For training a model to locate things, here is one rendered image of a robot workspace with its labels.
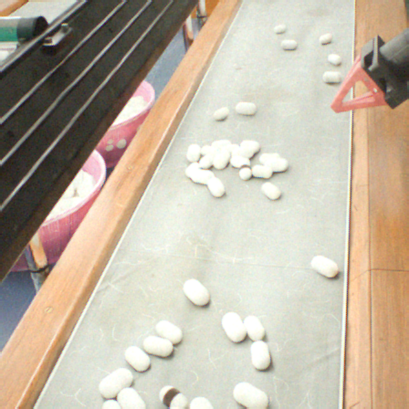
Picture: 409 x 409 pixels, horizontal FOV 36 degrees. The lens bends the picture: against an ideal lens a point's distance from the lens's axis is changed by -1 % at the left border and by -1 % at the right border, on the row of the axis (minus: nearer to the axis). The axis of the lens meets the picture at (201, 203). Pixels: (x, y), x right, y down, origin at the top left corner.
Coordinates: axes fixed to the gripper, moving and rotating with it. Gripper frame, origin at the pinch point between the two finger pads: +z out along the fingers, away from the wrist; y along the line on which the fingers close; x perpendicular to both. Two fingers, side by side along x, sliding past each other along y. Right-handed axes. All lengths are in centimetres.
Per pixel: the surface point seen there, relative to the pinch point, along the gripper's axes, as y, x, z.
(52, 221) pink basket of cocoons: 18.6, -17.1, 33.9
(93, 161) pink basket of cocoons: 0.6, -17.1, 35.7
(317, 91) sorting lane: -30.6, 5.6, 11.7
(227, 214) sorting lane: 11.0, -0.4, 18.3
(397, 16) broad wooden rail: -67, 14, -1
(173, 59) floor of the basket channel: -64, -14, 45
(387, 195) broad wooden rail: 8.2, 11.6, 0.4
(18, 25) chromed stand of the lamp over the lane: 44, -33, -3
